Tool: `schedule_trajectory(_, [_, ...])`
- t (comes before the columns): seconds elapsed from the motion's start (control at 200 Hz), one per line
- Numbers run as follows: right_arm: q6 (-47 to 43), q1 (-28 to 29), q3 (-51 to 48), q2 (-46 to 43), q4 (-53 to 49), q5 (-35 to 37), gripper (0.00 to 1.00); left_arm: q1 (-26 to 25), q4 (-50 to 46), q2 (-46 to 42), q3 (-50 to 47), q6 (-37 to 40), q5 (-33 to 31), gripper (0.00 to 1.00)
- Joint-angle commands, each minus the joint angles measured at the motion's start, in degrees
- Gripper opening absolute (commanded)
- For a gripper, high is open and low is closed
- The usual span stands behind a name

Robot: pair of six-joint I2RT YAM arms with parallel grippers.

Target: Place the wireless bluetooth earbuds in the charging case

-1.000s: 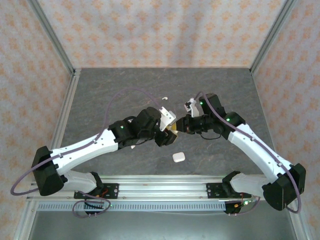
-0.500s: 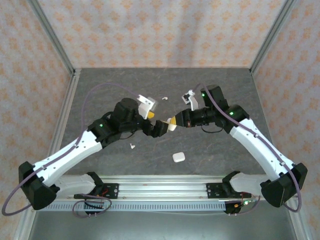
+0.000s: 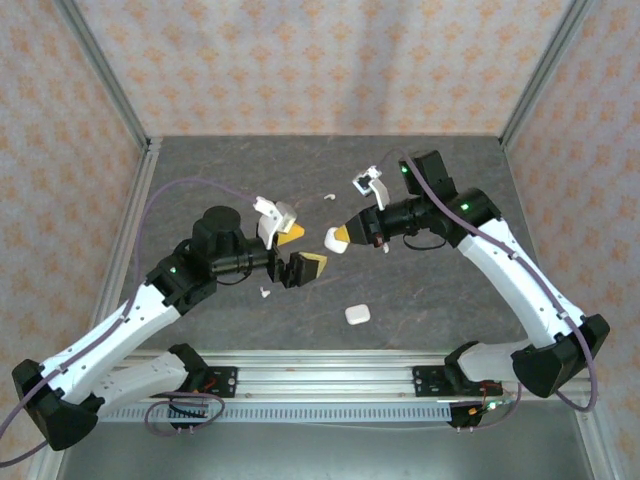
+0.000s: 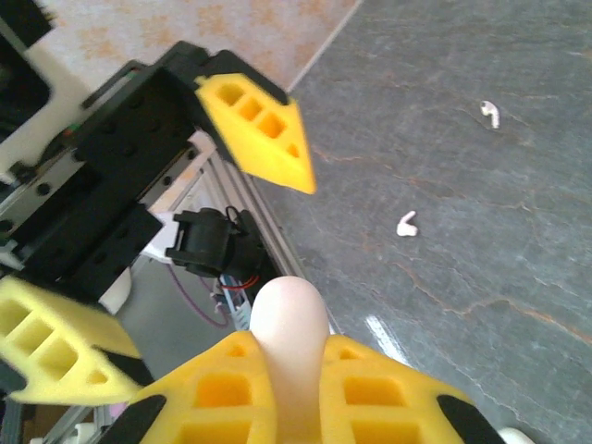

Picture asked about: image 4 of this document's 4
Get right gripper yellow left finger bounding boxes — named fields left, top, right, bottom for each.
left=99, top=330, right=278, bottom=444

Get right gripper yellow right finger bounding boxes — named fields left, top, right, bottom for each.
left=318, top=335, right=505, bottom=444

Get small white rounded box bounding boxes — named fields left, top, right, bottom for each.
left=497, top=427, right=537, bottom=444

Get white wireless earbud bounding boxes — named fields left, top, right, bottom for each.
left=479, top=100, right=501, bottom=130
left=396, top=210, right=421, bottom=240

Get white slotted cable duct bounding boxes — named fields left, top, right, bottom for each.
left=216, top=276, right=254, bottom=333

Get purple cable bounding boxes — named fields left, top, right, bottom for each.
left=166, top=264, right=232, bottom=328

